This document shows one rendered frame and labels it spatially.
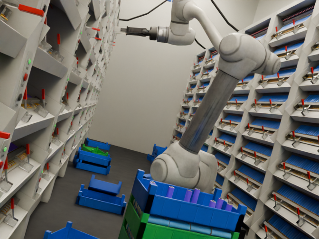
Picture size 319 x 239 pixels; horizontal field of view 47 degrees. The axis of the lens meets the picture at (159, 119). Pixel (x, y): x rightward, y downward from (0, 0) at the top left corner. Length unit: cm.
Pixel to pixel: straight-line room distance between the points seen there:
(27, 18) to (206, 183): 125
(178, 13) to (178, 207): 123
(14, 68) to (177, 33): 138
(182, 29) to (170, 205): 122
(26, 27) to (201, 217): 68
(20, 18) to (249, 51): 100
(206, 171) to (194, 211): 71
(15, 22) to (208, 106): 100
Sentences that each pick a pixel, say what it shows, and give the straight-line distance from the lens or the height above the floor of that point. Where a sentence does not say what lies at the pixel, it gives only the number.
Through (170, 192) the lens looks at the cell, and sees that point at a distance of 114.
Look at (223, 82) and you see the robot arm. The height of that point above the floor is 87.
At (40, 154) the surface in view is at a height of 39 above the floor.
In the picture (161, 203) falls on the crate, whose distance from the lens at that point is 104.
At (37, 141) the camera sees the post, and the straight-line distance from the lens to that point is 149.
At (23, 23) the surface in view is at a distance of 79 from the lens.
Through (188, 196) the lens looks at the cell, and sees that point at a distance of 116.
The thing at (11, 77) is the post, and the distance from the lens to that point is 78.
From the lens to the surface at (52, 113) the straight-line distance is 147.
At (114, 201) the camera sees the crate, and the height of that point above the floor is 2.
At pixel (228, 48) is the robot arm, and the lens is 153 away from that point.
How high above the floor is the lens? 67
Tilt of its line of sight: 1 degrees down
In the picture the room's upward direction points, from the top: 16 degrees clockwise
